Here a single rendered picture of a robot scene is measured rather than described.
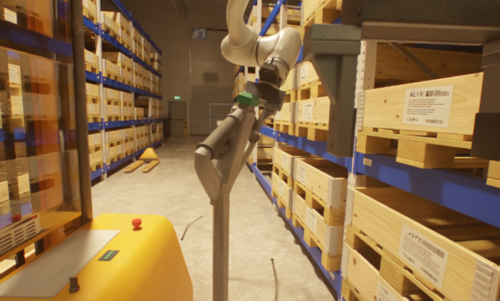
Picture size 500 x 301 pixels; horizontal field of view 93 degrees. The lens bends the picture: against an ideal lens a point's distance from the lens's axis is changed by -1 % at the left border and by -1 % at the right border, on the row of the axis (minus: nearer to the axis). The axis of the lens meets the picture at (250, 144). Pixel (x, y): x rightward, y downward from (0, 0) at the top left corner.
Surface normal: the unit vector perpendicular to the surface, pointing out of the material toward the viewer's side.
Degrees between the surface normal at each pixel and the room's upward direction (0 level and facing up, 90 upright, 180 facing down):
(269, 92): 62
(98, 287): 14
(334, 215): 90
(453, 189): 90
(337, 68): 90
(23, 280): 0
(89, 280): 0
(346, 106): 90
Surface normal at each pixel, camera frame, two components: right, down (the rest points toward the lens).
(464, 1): 0.00, 0.12
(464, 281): -0.99, -0.01
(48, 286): 0.03, -0.99
